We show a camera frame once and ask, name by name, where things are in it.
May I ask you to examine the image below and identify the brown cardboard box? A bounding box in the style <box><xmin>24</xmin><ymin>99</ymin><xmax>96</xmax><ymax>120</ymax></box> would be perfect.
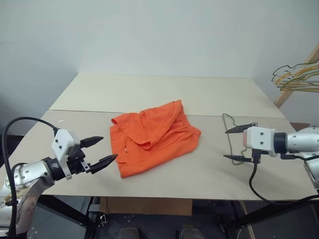
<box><xmin>99</xmin><ymin>196</ymin><xmax>193</xmax><ymax>217</ymax></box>

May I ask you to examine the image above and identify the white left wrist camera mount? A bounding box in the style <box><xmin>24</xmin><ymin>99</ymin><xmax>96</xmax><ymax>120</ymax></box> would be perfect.
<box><xmin>51</xmin><ymin>128</ymin><xmax>81</xmax><ymax>180</ymax></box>

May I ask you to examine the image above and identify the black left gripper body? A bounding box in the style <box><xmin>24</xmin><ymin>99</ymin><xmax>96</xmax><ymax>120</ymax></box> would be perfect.
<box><xmin>66</xmin><ymin>145</ymin><xmax>92</xmax><ymax>176</ymax></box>

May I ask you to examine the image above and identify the black metal table frame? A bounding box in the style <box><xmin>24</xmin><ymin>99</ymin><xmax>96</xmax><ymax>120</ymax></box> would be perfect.
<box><xmin>37</xmin><ymin>195</ymin><xmax>319</xmax><ymax>239</ymax></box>

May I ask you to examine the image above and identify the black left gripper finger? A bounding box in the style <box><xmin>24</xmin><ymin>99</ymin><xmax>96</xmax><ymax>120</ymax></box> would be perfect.
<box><xmin>89</xmin><ymin>154</ymin><xmax>119</xmax><ymax>174</ymax></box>
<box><xmin>79</xmin><ymin>135</ymin><xmax>105</xmax><ymax>148</ymax></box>

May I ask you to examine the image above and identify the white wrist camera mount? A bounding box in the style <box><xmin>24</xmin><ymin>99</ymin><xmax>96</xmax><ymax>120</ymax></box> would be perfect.
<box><xmin>245</xmin><ymin>126</ymin><xmax>278</xmax><ymax>158</ymax></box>
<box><xmin>51</xmin><ymin>128</ymin><xmax>81</xmax><ymax>180</ymax></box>

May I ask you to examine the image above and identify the orange shirt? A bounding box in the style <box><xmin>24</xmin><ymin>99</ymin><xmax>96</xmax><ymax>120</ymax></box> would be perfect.
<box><xmin>109</xmin><ymin>99</ymin><xmax>202</xmax><ymax>179</ymax></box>

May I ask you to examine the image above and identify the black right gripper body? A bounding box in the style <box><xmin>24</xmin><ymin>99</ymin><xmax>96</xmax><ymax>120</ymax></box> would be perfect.
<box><xmin>242</xmin><ymin>128</ymin><xmax>262</xmax><ymax>164</ymax></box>

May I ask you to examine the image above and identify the olive wire hanger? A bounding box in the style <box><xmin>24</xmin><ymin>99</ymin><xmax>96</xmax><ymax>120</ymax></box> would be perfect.
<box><xmin>221</xmin><ymin>113</ymin><xmax>251</xmax><ymax>166</ymax></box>

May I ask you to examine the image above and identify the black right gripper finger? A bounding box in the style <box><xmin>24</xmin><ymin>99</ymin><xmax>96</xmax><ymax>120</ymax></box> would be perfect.
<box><xmin>224</xmin><ymin>122</ymin><xmax>258</xmax><ymax>134</ymax></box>
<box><xmin>223</xmin><ymin>154</ymin><xmax>253</xmax><ymax>162</ymax></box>

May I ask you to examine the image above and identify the wooden hanger rack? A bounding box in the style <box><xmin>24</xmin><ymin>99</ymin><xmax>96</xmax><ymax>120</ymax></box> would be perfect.
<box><xmin>273</xmin><ymin>43</ymin><xmax>319</xmax><ymax>109</ymax></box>

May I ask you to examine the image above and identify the dark rounded shape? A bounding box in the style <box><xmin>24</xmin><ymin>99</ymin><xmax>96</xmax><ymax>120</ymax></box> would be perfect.
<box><xmin>117</xmin><ymin>227</ymin><xmax>141</xmax><ymax>239</ymax></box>
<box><xmin>178</xmin><ymin>225</ymin><xmax>203</xmax><ymax>239</ymax></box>

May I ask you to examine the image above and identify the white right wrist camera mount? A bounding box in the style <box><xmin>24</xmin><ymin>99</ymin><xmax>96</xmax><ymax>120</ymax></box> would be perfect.
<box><xmin>245</xmin><ymin>126</ymin><xmax>278</xmax><ymax>158</ymax></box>

